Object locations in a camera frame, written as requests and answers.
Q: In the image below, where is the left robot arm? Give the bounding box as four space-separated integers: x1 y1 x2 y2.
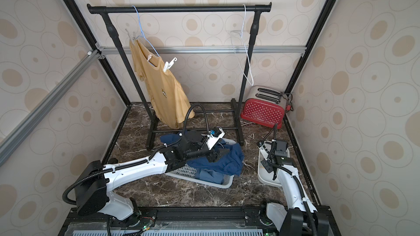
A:
62 103 225 221

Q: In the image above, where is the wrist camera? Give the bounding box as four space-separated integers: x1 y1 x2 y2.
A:
275 140 288 155
206 127 225 150

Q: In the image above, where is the red toaster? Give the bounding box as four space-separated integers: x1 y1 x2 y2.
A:
240 86 293 129

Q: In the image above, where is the tan yellow t-shirt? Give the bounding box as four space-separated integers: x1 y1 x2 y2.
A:
130 40 190 129

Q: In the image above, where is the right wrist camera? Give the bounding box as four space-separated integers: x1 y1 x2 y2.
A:
275 140 288 155

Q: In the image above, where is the slate blue t-shirt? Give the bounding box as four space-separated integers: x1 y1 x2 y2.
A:
195 169 224 185

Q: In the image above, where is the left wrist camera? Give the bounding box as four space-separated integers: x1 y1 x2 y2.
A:
206 127 225 150

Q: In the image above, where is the light blue left hanger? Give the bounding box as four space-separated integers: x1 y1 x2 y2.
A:
132 5 160 57

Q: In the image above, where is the white plastic basket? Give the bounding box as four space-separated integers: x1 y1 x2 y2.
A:
166 138 240 189

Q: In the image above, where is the white plastic bin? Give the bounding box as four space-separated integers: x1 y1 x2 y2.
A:
258 141 282 188

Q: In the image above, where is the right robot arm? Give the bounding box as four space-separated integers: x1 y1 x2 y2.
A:
257 124 330 236

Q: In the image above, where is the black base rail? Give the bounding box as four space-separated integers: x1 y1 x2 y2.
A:
57 205 342 236

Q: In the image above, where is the black clothes rack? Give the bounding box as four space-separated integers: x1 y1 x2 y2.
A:
87 3 272 150

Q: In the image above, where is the white clothespin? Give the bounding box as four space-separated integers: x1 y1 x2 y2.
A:
163 57 177 73

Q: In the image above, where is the clear grey clothespin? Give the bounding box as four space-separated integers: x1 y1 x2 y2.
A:
125 29 136 42

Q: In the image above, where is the dark blue t-shirt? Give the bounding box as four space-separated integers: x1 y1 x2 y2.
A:
157 131 244 176

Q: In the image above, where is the white wire hanger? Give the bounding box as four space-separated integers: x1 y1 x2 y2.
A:
230 4 254 86

